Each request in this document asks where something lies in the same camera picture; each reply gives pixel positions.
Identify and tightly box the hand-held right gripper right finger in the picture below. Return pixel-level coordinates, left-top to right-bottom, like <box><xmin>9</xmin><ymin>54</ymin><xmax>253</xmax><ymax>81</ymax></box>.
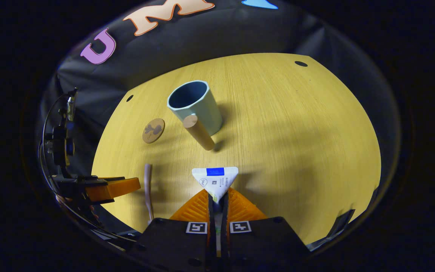
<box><xmin>221</xmin><ymin>187</ymin><xmax>310</xmax><ymax>272</ymax></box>

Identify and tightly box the round brown coaster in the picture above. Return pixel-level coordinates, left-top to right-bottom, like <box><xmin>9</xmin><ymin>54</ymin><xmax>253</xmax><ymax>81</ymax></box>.
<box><xmin>142</xmin><ymin>118</ymin><xmax>165</xmax><ymax>144</ymax></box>

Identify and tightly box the white toothpaste tube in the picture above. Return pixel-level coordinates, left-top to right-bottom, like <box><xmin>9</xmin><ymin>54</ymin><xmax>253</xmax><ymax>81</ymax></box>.
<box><xmin>191</xmin><ymin>167</ymin><xmax>239</xmax><ymax>206</ymax></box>

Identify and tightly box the white toothbrush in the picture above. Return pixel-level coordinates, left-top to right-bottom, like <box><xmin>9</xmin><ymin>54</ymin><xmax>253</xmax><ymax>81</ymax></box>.
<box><xmin>144</xmin><ymin>163</ymin><xmax>154</xmax><ymax>223</ymax></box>

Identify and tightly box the blue cup with wooden handle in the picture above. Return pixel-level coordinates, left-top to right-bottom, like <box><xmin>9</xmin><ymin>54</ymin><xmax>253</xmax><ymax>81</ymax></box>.
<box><xmin>167</xmin><ymin>80</ymin><xmax>223</xmax><ymax>151</ymax></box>

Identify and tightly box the wooden desktop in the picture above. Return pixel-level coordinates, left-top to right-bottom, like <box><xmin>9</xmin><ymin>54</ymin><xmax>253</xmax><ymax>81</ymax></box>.
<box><xmin>91</xmin><ymin>53</ymin><xmax>382</xmax><ymax>246</ymax></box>

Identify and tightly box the black backdrop cloth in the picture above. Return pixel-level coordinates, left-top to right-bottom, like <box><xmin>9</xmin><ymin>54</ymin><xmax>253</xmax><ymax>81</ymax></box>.
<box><xmin>38</xmin><ymin>0</ymin><xmax>401</xmax><ymax>182</ymax></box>

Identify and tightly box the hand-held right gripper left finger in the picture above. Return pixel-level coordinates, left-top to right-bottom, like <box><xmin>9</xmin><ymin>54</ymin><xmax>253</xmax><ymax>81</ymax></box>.
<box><xmin>129</xmin><ymin>188</ymin><xmax>216</xmax><ymax>272</ymax></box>

